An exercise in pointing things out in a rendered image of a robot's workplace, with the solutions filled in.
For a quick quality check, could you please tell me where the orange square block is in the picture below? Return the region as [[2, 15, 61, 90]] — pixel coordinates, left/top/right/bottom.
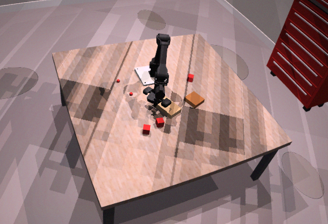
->
[[184, 91, 205, 108]]

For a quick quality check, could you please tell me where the red cube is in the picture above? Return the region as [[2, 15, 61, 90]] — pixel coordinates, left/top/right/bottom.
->
[[142, 124, 150, 135], [187, 74, 194, 82], [155, 118, 165, 128]]

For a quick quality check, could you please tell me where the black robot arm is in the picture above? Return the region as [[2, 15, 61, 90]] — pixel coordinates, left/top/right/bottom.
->
[[147, 33, 171, 104]]

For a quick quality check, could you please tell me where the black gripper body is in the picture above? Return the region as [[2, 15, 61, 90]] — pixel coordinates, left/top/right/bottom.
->
[[143, 86, 171, 108]]

